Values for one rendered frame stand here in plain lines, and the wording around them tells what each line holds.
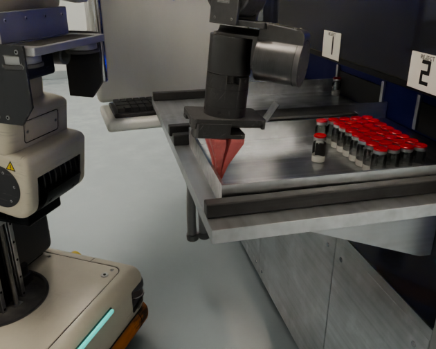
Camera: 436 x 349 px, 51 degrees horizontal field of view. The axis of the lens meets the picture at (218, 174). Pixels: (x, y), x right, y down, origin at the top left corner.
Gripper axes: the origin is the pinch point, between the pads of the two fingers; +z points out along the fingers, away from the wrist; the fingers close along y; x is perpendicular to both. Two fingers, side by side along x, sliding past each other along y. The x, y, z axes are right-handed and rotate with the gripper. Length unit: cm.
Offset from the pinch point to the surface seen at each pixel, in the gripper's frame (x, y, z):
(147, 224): 149, 9, 91
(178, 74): 88, 9, 3
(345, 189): -8.7, 15.6, -1.4
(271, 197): -8.5, 5.1, -0.4
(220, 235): -11.7, -2.3, 3.1
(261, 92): 53, 25, 0
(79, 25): 543, -31, 37
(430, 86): 4.0, 35.2, -13.4
